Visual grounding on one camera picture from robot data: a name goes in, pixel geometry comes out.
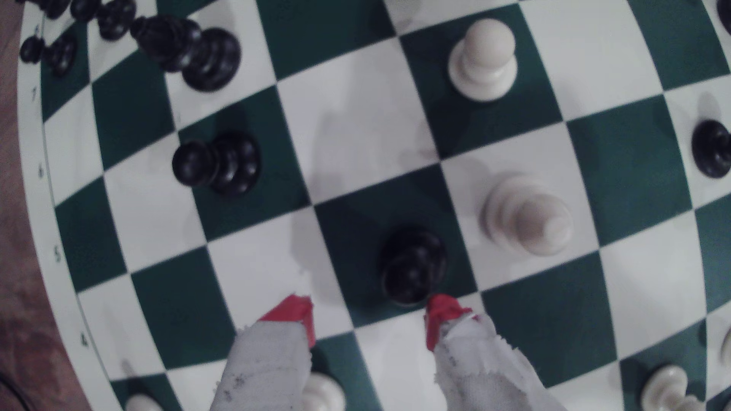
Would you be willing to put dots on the black bishop chess piece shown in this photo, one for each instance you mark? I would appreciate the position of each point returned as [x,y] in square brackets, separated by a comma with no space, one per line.
[200,54]

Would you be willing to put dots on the white bishop chess piece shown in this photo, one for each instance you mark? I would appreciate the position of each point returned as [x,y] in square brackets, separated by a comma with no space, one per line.
[528,217]

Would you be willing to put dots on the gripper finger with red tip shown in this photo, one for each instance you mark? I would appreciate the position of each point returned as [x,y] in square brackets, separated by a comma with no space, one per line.
[268,365]
[479,371]

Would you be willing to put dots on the green and white chess mat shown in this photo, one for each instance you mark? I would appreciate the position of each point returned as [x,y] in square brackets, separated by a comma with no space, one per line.
[354,114]

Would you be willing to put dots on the black pawn chess piece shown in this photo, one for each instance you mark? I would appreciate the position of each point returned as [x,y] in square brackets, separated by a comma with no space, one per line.
[712,148]
[61,54]
[228,162]
[726,14]
[414,265]
[117,20]

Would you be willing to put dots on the white knight chess piece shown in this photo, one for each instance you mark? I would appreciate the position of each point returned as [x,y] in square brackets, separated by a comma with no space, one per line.
[141,404]

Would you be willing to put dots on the white pawn chess piece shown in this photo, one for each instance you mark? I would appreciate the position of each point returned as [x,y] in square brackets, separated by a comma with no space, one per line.
[325,395]
[482,57]
[664,385]

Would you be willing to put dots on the black rook chess piece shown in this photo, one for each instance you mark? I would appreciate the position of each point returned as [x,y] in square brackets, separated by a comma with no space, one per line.
[54,7]

